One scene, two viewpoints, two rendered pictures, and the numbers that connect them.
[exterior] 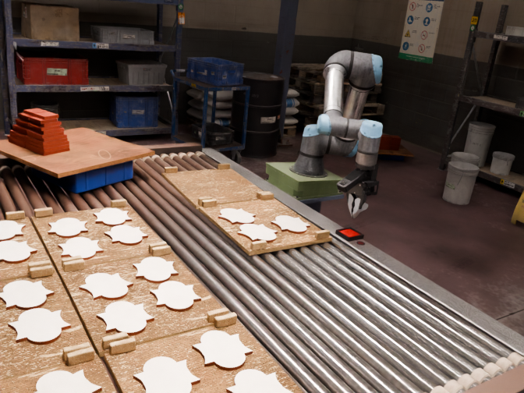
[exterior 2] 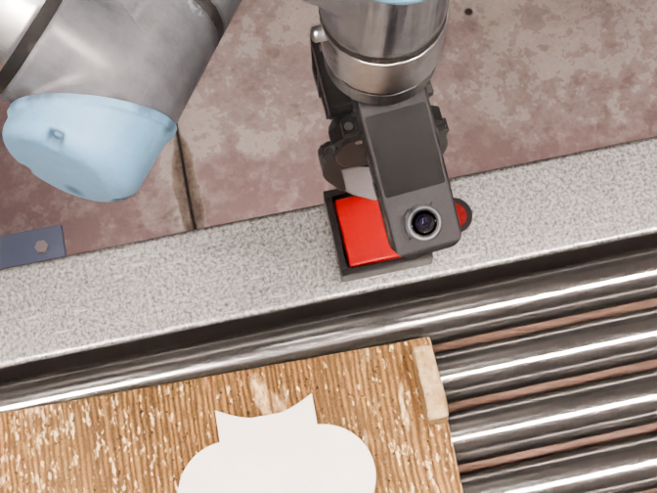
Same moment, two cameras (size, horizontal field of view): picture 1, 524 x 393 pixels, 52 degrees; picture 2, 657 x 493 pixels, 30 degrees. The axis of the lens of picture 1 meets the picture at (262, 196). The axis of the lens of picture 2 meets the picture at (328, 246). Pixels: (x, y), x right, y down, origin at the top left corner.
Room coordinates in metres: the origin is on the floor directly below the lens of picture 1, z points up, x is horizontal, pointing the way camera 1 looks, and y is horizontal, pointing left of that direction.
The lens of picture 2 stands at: (1.75, -0.02, 1.87)
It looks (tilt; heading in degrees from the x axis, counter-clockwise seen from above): 71 degrees down; 294
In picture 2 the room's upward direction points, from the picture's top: 2 degrees counter-clockwise
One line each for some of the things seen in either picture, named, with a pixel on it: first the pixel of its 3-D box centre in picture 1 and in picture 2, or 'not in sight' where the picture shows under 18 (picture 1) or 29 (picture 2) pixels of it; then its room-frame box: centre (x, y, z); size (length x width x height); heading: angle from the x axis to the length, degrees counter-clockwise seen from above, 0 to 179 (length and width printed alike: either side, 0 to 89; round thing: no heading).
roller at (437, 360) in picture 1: (262, 231); not in sight; (1.85, -0.02, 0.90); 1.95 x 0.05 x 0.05; 34
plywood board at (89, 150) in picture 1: (72, 149); not in sight; (2.21, 0.84, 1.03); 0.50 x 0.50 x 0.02; 57
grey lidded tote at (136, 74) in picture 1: (141, 72); not in sight; (6.27, 1.55, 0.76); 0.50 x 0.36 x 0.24; 130
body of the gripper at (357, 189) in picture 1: (364, 178); (375, 78); (1.88, -0.37, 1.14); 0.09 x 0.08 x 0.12; 126
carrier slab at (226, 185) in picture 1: (214, 186); not in sight; (2.22, 0.21, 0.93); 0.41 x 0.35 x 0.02; 31
